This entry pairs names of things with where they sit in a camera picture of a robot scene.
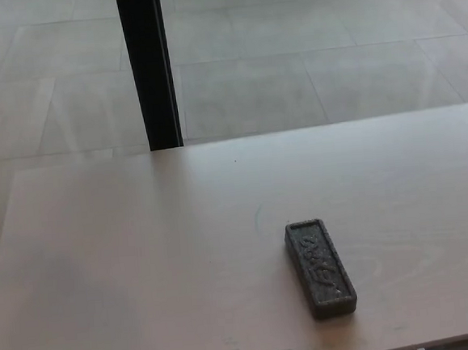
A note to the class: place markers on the dark grey speckled board eraser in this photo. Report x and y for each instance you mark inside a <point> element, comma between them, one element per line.
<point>320,265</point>

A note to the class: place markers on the black vertical metal post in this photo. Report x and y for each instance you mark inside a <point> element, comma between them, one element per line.
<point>148,68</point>

